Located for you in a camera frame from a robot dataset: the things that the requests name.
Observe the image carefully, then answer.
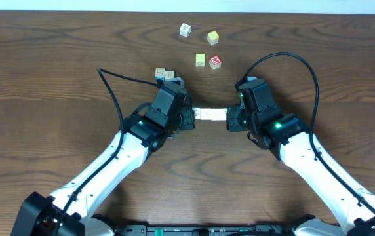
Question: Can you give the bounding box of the wooden block brown picture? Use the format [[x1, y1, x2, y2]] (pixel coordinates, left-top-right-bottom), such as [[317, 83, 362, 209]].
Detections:
[[192, 107, 201, 120]]

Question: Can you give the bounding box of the wooden block with drawing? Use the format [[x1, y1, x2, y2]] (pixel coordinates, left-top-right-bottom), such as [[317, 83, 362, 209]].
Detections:
[[218, 108, 227, 121]]

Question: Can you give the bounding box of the wooden block drawing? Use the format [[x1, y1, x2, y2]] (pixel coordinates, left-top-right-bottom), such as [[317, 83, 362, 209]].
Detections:
[[210, 109, 220, 121]]

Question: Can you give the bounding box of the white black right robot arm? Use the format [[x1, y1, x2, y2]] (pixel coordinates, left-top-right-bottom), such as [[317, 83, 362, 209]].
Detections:
[[227, 105, 375, 235]]

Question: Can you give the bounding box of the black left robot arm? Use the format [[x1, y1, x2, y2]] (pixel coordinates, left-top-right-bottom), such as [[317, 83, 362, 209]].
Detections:
[[11, 103, 195, 235]]

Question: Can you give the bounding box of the wooden block beside blue block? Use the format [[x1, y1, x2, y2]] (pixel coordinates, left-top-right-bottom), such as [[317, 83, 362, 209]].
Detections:
[[165, 70, 174, 80]]

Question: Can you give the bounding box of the blue side wooden block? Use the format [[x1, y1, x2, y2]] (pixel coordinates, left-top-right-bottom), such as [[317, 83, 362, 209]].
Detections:
[[155, 68, 166, 81]]

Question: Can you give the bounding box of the yellow top wooden block near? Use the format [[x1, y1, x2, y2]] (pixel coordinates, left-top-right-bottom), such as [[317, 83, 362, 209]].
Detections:
[[195, 53, 206, 67]]

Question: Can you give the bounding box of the yellow wooden block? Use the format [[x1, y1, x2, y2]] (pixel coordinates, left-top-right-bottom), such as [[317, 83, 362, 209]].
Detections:
[[195, 53, 206, 67], [207, 31, 220, 45]]

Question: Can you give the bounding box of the red letter M block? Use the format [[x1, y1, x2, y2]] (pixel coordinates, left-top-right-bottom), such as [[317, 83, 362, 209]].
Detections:
[[209, 55, 222, 69]]

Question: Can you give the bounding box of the plain wooden block far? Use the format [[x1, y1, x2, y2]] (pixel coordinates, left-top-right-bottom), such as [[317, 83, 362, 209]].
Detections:
[[179, 23, 191, 37]]

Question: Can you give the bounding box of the yellow top wooden block far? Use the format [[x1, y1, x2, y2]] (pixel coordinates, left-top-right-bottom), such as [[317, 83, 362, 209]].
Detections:
[[207, 31, 220, 45]]

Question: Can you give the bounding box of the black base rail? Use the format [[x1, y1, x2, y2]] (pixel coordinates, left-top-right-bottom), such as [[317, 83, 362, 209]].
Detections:
[[115, 224, 294, 236]]

